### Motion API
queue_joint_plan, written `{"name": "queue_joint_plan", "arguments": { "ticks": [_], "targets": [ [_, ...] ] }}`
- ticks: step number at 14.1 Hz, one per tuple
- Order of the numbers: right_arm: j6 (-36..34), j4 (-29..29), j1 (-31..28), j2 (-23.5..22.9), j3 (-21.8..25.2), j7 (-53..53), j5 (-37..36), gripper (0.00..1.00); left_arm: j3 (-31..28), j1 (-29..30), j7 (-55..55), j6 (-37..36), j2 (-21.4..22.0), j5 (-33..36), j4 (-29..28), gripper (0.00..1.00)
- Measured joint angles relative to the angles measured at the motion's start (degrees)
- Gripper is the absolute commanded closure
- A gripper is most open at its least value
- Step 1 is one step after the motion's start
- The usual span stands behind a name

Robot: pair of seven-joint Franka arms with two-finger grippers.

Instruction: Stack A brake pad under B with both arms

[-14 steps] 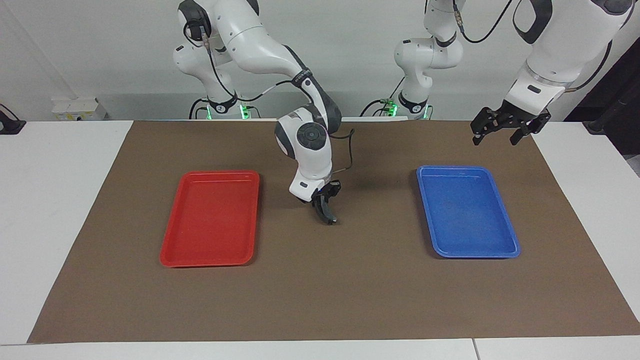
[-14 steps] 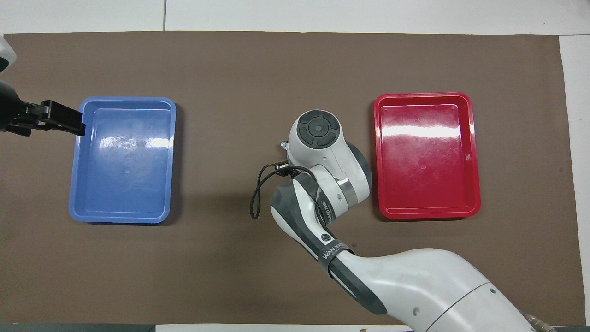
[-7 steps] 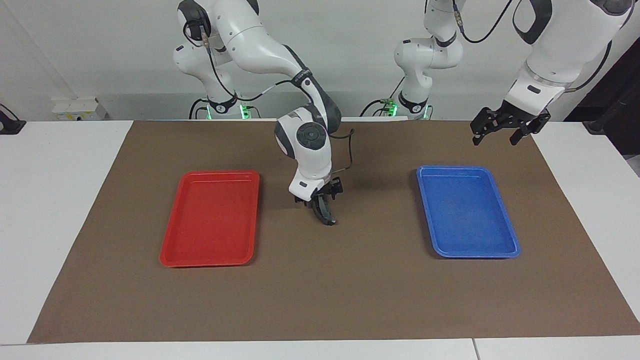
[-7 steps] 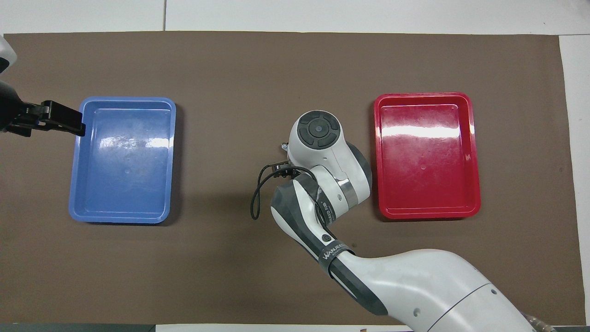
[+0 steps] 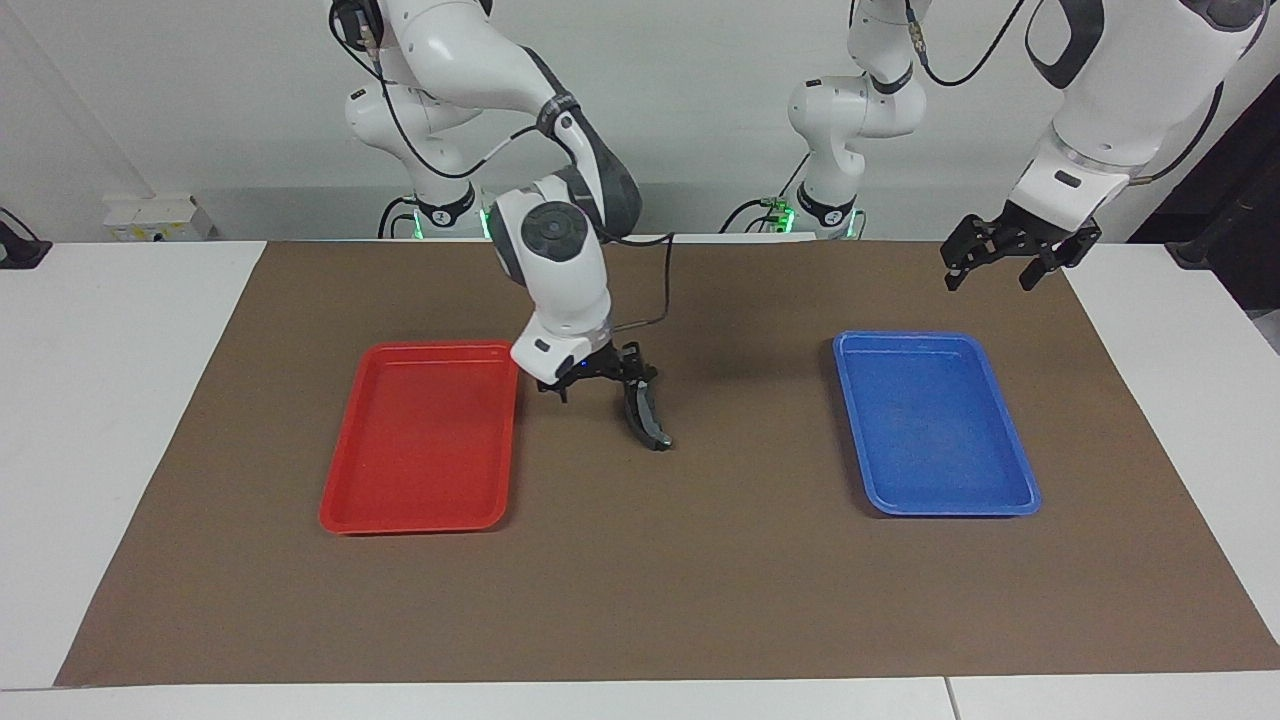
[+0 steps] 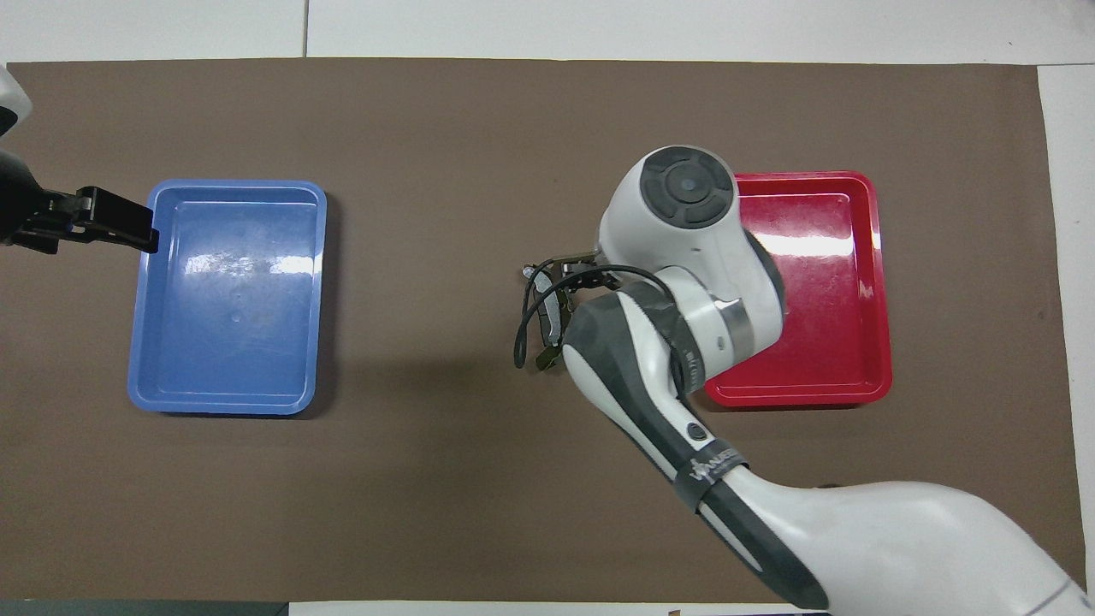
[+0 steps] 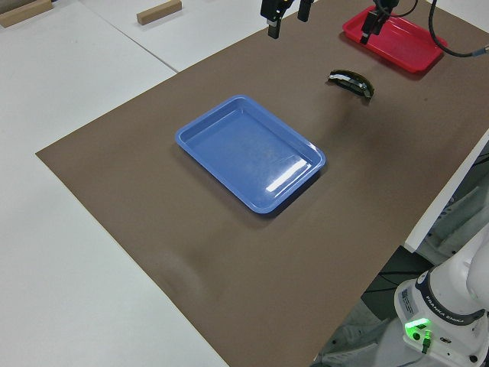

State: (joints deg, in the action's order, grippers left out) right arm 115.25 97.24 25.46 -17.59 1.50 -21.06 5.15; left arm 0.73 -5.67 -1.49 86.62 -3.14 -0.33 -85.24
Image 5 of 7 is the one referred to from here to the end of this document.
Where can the dark furniture piece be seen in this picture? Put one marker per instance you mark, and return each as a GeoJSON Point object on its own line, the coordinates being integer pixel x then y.
{"type": "Point", "coordinates": [1230, 200]}

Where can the white wall socket box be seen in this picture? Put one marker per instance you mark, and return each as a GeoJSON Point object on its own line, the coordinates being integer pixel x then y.
{"type": "Point", "coordinates": [155, 218]}

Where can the red plastic tray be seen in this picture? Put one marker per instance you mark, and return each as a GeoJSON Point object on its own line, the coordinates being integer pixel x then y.
{"type": "Point", "coordinates": [420, 450]}

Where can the long curved brake pad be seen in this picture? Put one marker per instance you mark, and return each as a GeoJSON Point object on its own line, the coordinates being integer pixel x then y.
{"type": "Point", "coordinates": [640, 418]}

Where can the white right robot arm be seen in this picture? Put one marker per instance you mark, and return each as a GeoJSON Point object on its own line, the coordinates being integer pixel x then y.
{"type": "Point", "coordinates": [560, 270]}

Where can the blue plastic tray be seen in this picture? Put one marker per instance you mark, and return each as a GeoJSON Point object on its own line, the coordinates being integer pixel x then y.
{"type": "Point", "coordinates": [935, 430]}

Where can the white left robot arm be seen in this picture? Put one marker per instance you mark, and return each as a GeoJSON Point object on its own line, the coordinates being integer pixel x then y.
{"type": "Point", "coordinates": [1120, 100]}

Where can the brown table mat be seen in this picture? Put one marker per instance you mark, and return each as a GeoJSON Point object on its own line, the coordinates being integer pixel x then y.
{"type": "Point", "coordinates": [660, 580]}

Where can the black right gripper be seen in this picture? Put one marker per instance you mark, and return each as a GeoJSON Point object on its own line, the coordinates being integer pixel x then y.
{"type": "Point", "coordinates": [600, 362]}

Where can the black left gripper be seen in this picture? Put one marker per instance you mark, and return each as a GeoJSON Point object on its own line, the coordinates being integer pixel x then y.
{"type": "Point", "coordinates": [1020, 240]}

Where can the black clamp at table edge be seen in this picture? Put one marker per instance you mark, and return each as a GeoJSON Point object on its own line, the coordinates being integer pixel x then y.
{"type": "Point", "coordinates": [22, 250]}

